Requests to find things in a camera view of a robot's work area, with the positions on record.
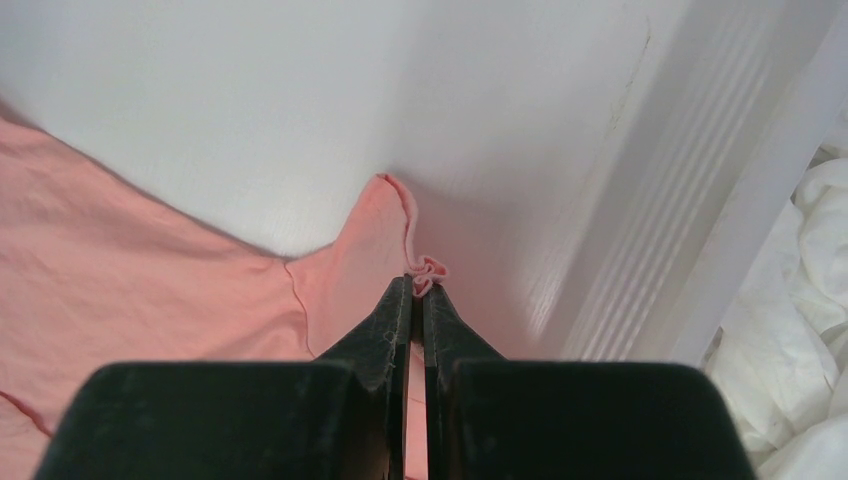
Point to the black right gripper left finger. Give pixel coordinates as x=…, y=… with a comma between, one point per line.
x=339, y=416

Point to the white t shirt in basket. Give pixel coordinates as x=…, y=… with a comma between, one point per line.
x=780, y=356

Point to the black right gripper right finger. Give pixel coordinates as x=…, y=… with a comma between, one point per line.
x=489, y=417

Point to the salmon pink t shirt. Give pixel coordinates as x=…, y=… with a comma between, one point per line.
x=94, y=272

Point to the white plastic laundry basket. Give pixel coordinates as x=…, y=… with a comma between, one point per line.
x=744, y=93

